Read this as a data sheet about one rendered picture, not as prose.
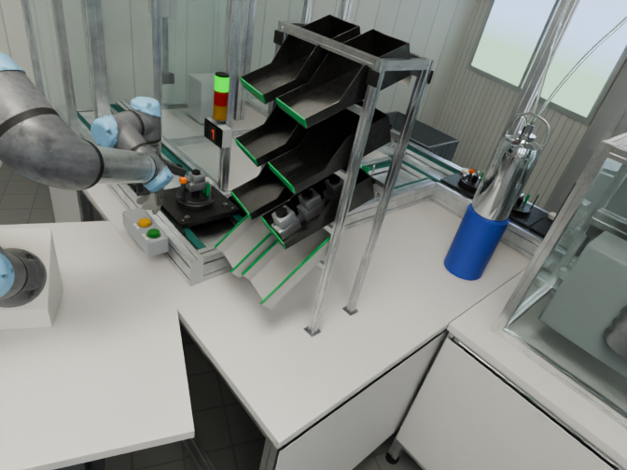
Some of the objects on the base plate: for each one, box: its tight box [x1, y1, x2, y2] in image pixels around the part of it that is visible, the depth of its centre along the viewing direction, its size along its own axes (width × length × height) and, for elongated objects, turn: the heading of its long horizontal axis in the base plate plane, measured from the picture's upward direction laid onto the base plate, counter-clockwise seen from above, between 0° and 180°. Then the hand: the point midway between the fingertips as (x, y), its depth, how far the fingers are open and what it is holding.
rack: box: [260, 21, 435, 337], centre depth 123 cm, size 21×36×80 cm, turn 27°
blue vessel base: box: [444, 203, 509, 281], centre depth 166 cm, size 16×16×27 cm
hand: (156, 210), depth 134 cm, fingers closed
